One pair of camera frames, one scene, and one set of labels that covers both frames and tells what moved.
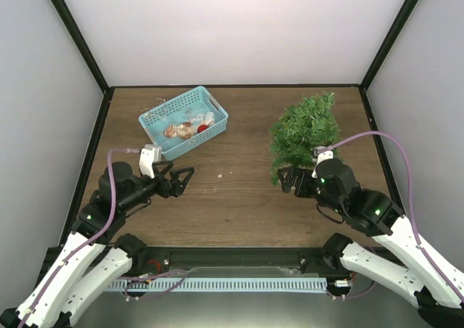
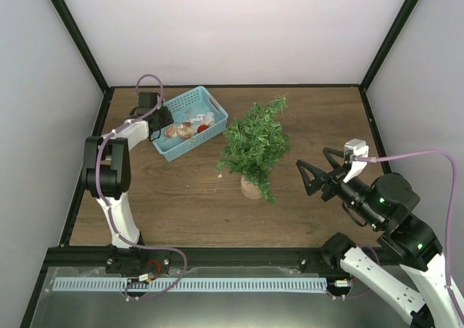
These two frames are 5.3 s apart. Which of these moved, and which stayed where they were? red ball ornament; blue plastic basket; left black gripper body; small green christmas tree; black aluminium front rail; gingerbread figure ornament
Moved: small green christmas tree; left black gripper body
Stayed: gingerbread figure ornament; red ball ornament; blue plastic basket; black aluminium front rail
